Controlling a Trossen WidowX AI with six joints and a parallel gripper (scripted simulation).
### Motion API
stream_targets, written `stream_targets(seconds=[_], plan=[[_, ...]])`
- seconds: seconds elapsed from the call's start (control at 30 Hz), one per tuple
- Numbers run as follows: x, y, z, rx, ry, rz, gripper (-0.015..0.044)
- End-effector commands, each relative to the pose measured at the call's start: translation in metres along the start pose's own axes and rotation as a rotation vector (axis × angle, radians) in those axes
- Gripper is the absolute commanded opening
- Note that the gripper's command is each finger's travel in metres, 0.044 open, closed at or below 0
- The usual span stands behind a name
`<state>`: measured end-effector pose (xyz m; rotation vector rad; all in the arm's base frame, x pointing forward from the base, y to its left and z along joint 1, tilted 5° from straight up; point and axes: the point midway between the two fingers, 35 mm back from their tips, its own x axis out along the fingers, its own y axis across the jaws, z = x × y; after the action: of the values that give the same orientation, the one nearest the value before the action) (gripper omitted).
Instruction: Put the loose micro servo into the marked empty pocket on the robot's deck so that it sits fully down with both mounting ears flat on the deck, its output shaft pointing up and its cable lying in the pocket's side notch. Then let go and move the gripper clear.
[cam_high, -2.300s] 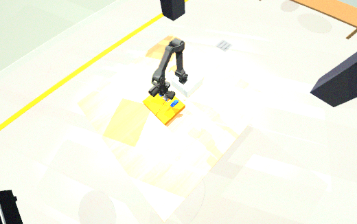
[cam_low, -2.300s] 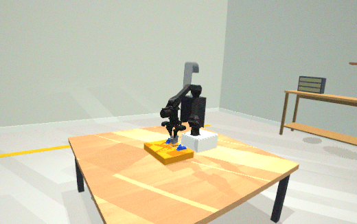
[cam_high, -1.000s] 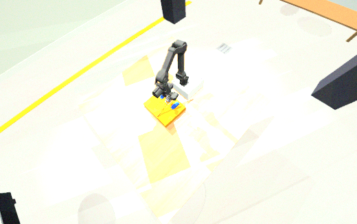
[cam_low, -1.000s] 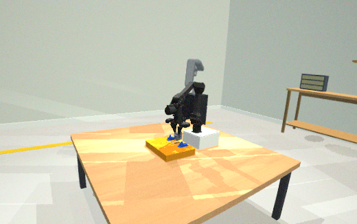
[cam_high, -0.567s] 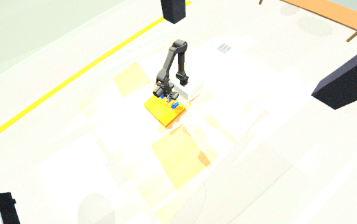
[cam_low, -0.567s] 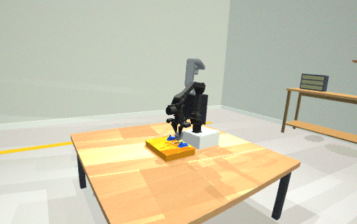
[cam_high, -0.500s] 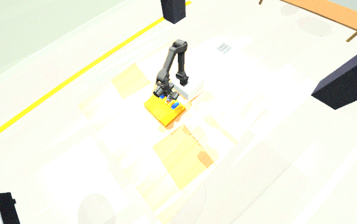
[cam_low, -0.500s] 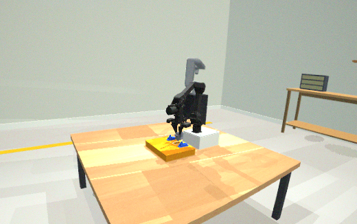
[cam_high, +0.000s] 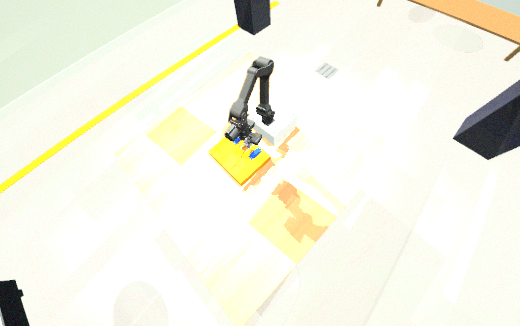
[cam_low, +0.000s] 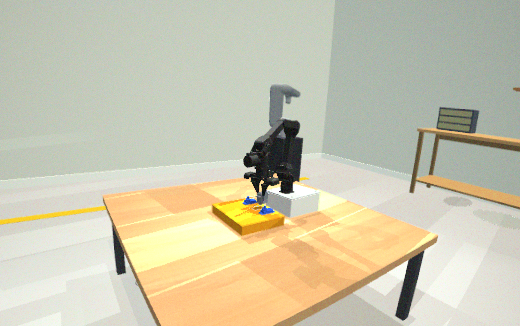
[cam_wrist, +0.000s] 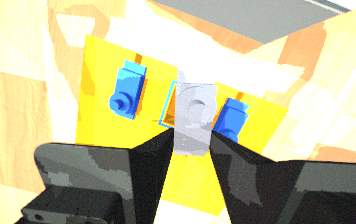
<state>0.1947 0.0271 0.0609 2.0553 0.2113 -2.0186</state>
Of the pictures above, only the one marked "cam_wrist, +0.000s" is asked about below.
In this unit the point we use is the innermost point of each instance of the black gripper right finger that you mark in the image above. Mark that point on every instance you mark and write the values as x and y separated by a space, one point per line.
259 190

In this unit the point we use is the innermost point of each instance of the yellow flat plate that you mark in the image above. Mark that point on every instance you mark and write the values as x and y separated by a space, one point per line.
127 98

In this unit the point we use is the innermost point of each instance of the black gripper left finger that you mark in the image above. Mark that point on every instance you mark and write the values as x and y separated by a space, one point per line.
138 174

